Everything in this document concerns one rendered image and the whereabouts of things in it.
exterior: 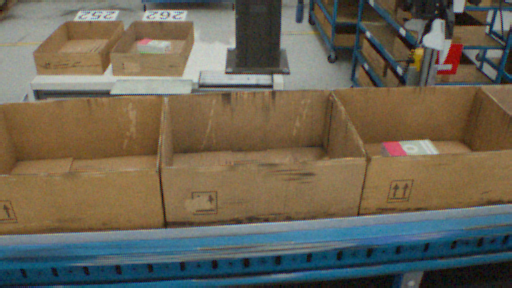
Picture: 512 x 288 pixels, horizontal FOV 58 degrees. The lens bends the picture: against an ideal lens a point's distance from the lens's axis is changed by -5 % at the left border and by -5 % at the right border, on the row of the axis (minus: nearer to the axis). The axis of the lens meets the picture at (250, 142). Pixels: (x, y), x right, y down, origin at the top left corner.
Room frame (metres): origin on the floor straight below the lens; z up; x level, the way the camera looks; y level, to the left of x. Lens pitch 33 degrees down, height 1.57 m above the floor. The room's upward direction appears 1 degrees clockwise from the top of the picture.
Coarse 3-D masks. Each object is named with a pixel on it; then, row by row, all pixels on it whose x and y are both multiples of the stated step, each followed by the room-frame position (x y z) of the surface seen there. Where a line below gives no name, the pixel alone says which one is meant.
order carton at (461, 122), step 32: (352, 96) 1.04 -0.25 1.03; (384, 96) 1.05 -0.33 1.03; (416, 96) 1.06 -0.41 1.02; (448, 96) 1.07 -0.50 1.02; (480, 96) 1.05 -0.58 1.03; (384, 128) 1.05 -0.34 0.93; (416, 128) 1.06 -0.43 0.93; (448, 128) 1.07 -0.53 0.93; (480, 128) 1.02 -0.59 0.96; (384, 160) 0.75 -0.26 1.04; (416, 160) 0.76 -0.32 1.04; (448, 160) 0.77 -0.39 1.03; (480, 160) 0.77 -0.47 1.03; (384, 192) 0.75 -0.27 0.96; (416, 192) 0.76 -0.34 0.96; (448, 192) 0.77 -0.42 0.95; (480, 192) 0.78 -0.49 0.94
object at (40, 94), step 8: (192, 88) 1.68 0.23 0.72; (200, 88) 1.68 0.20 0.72; (208, 88) 1.68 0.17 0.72; (216, 88) 1.68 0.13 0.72; (224, 88) 1.68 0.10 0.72; (232, 88) 1.68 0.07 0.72; (240, 88) 1.69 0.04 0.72; (248, 88) 1.69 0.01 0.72; (256, 88) 1.69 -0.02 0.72; (264, 88) 1.69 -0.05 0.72; (272, 88) 1.69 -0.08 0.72; (40, 96) 1.67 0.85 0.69; (48, 96) 1.67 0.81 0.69; (56, 96) 1.67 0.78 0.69; (64, 96) 1.67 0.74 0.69; (72, 96) 1.67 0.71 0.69; (80, 96) 1.67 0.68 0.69; (88, 96) 1.67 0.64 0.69; (96, 96) 1.67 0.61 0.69; (104, 96) 1.67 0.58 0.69; (112, 96) 1.67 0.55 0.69; (120, 96) 1.67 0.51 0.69
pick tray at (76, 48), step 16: (64, 32) 2.08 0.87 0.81; (80, 32) 2.11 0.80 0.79; (96, 32) 2.11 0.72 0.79; (112, 32) 2.11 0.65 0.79; (48, 48) 1.88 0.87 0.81; (64, 48) 2.00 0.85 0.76; (80, 48) 1.99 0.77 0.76; (96, 48) 1.99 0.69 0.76; (48, 64) 1.73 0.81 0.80; (64, 64) 1.73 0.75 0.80; (80, 64) 1.73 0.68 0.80; (96, 64) 1.73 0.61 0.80
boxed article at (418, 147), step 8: (384, 144) 0.99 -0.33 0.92; (392, 144) 0.99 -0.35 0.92; (400, 144) 0.99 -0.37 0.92; (408, 144) 1.00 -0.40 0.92; (416, 144) 1.00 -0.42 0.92; (424, 144) 1.00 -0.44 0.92; (432, 144) 1.00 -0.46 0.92; (384, 152) 0.98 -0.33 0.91; (392, 152) 0.96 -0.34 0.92; (400, 152) 0.96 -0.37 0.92; (408, 152) 0.96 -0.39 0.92; (416, 152) 0.96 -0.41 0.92; (424, 152) 0.96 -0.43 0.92; (432, 152) 0.96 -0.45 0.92
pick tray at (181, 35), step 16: (128, 32) 2.00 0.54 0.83; (144, 32) 2.10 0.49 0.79; (160, 32) 2.10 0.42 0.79; (176, 32) 2.10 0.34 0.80; (192, 32) 2.04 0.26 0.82; (112, 48) 1.77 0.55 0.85; (128, 48) 1.97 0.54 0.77; (176, 48) 1.99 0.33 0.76; (112, 64) 1.72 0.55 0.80; (128, 64) 1.72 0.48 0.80; (144, 64) 1.72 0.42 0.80; (160, 64) 1.72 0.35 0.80; (176, 64) 1.72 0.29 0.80
